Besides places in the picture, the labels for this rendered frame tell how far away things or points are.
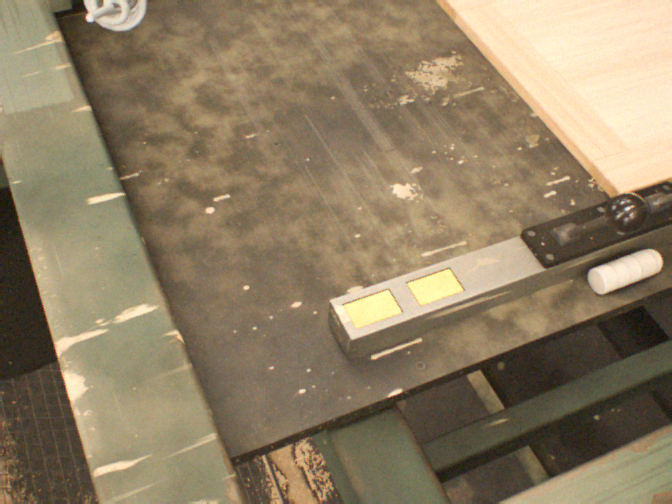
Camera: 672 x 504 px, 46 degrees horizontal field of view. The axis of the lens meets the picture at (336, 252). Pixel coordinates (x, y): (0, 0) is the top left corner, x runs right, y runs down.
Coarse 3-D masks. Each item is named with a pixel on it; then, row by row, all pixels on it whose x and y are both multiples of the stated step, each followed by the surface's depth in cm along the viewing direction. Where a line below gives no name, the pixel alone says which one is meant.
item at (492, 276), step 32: (480, 256) 81; (512, 256) 81; (608, 256) 85; (384, 288) 78; (480, 288) 79; (512, 288) 80; (544, 288) 84; (384, 320) 75; (416, 320) 77; (448, 320) 80; (352, 352) 76
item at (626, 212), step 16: (624, 192) 72; (608, 208) 72; (624, 208) 71; (640, 208) 71; (592, 224) 77; (608, 224) 73; (624, 224) 71; (640, 224) 71; (560, 240) 81; (576, 240) 82
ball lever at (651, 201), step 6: (660, 192) 86; (648, 198) 85; (654, 198) 85; (660, 198) 85; (666, 198) 84; (648, 204) 85; (654, 204) 85; (660, 204) 85; (666, 204) 84; (648, 210) 85; (654, 210) 85; (660, 210) 85
